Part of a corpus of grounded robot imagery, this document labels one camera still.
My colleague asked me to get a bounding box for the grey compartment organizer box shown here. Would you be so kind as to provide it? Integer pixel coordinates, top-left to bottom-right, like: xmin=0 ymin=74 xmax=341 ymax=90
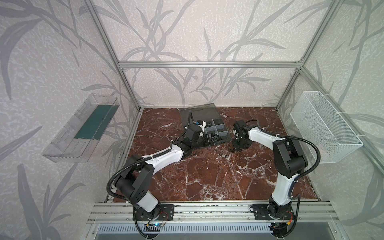
xmin=179 ymin=104 xmax=232 ymax=148

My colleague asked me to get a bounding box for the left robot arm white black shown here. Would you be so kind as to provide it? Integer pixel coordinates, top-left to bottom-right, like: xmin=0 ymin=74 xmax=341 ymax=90
xmin=106 ymin=124 xmax=223 ymax=215

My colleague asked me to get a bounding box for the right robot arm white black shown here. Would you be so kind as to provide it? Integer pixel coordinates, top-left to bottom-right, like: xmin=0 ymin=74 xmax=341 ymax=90
xmin=232 ymin=120 xmax=321 ymax=219

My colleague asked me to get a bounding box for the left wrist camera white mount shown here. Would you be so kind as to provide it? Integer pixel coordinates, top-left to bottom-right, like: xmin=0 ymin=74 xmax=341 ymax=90
xmin=194 ymin=120 xmax=207 ymax=131

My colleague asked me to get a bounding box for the aluminium frame back crossbar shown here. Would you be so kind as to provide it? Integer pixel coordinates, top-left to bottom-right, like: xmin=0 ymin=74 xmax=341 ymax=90
xmin=118 ymin=61 xmax=301 ymax=69

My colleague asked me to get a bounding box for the white wire mesh basket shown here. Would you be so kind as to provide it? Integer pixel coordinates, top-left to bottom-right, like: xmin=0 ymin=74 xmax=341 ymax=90
xmin=291 ymin=91 xmax=364 ymax=164

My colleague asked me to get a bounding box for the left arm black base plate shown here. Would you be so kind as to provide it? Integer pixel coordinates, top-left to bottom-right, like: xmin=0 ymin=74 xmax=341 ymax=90
xmin=133 ymin=204 xmax=175 ymax=221

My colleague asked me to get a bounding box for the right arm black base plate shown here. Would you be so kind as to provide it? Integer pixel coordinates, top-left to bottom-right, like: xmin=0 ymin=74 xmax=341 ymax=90
xmin=249 ymin=204 xmax=295 ymax=221

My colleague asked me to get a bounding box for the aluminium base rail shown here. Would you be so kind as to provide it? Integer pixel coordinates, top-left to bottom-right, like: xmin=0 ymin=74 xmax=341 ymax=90
xmin=87 ymin=200 xmax=340 ymax=224

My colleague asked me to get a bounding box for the clear plastic wall bin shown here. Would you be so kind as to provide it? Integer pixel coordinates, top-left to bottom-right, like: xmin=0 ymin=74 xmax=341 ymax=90
xmin=42 ymin=94 xmax=120 ymax=163

